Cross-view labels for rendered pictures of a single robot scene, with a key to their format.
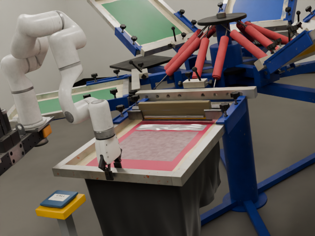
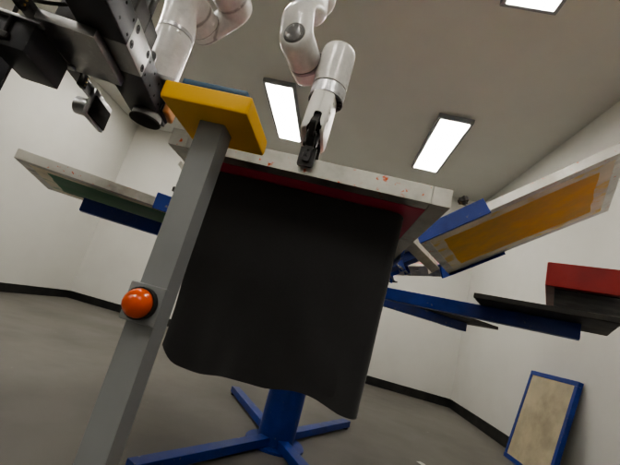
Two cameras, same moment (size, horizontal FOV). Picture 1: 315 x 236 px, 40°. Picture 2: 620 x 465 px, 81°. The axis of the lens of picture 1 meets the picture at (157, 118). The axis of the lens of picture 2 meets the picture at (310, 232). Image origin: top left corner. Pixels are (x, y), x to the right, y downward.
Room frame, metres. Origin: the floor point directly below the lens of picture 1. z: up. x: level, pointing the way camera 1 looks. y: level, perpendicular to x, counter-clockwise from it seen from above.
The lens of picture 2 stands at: (0.86, 0.44, 0.69)
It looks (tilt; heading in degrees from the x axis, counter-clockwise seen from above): 13 degrees up; 336
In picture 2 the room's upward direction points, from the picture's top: 15 degrees clockwise
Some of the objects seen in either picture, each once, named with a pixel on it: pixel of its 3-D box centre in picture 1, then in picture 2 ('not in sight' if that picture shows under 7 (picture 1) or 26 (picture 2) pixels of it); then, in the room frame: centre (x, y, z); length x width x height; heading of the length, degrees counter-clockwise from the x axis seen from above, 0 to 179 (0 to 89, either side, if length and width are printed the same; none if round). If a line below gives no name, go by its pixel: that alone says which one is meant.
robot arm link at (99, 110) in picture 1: (95, 112); (319, 71); (1.55, 0.22, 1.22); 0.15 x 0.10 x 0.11; 48
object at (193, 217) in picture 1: (202, 189); not in sight; (1.69, -0.14, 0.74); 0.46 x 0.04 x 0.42; 150
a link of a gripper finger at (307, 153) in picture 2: (106, 173); (308, 148); (1.48, 0.22, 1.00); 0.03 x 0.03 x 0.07; 60
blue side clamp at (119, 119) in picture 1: (131, 115); not in sight; (2.19, 0.14, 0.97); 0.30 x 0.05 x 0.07; 150
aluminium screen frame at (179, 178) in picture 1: (157, 135); (313, 219); (1.84, 0.02, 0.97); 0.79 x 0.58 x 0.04; 150
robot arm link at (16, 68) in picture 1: (19, 71); (186, 16); (1.83, 0.54, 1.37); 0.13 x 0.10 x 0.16; 138
